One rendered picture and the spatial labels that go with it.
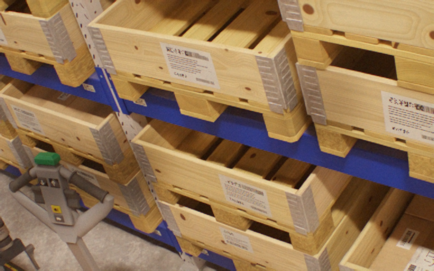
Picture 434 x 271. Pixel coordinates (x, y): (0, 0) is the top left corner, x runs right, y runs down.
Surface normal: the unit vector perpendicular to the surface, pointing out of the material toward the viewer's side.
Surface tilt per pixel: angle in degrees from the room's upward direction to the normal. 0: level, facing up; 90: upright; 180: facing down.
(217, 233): 90
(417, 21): 90
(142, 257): 0
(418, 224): 0
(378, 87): 90
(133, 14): 90
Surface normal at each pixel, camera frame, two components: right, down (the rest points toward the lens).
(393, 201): 0.78, 0.22
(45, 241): -0.25, -0.74
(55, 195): -0.39, 0.44
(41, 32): -0.57, 0.63
